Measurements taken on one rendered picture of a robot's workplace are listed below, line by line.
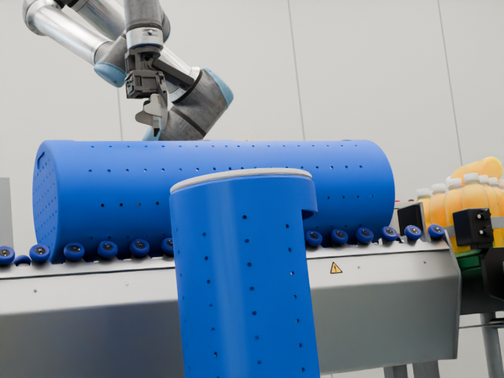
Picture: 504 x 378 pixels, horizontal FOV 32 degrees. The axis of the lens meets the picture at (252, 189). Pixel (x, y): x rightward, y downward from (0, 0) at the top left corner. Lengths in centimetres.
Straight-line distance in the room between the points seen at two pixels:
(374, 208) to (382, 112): 354
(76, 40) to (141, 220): 70
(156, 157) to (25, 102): 297
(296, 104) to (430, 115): 98
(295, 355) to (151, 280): 53
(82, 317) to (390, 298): 79
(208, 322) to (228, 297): 6
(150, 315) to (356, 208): 61
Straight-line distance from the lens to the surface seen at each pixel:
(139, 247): 202
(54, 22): 268
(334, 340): 222
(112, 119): 507
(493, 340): 286
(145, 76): 220
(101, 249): 199
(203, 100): 296
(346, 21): 588
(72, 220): 197
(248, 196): 159
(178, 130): 295
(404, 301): 231
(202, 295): 160
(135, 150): 207
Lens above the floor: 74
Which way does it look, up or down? 9 degrees up
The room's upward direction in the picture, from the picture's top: 6 degrees counter-clockwise
